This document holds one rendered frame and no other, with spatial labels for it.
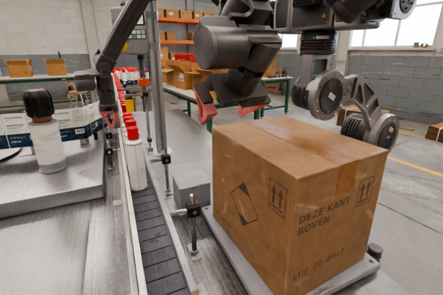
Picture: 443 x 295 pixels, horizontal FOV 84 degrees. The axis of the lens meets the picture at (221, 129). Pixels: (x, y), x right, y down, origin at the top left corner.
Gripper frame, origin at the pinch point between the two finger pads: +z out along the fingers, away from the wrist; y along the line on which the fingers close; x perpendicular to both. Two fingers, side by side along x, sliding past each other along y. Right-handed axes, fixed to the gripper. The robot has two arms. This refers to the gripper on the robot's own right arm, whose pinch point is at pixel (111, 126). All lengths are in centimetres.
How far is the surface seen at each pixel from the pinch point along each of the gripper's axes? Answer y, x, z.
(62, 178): 10.9, -17.7, 13.9
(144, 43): -9.7, 17.1, -31.2
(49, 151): 4.7, -20.8, 5.4
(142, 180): 30.4, 7.1, 10.4
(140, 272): 65, 2, 11
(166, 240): 55, 9, 14
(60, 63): -537, -89, -6
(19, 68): -527, -160, 2
